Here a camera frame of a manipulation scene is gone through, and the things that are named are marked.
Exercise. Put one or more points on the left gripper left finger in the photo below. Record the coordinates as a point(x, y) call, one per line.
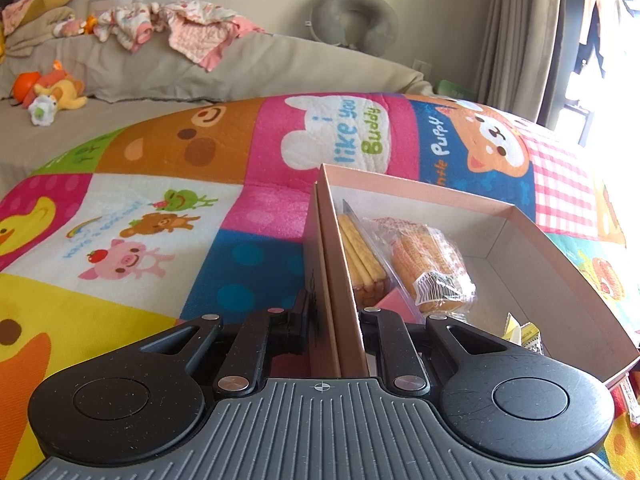
point(263, 336)

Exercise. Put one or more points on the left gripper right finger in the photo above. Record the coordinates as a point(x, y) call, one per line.
point(398, 364)

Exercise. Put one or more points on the biscuit sticks tray with dip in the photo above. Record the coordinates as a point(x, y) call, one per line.
point(374, 282)

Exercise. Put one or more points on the sausage bread bun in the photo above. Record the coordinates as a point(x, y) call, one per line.
point(428, 265)

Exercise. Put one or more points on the yellow cheese snack bar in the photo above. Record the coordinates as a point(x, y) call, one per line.
point(526, 335)

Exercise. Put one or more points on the pink cardboard box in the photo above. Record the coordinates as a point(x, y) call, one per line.
point(515, 267)

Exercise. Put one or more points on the colourful cartoon play mat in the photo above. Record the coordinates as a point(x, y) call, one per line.
point(205, 211)

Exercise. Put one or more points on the beige sofa cover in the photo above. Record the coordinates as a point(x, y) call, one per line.
point(125, 87)

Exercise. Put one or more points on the pink baby clothes pile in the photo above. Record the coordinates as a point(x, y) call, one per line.
point(197, 29)

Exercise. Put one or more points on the grey neck pillow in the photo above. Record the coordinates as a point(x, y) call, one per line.
point(367, 26)

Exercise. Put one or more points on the orange yellow plush toy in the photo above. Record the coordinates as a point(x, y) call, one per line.
point(43, 96)

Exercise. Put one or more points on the beige curtain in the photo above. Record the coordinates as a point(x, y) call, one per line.
point(516, 55)

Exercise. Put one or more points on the pink yellow folded blanket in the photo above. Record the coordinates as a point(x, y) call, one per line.
point(26, 24)

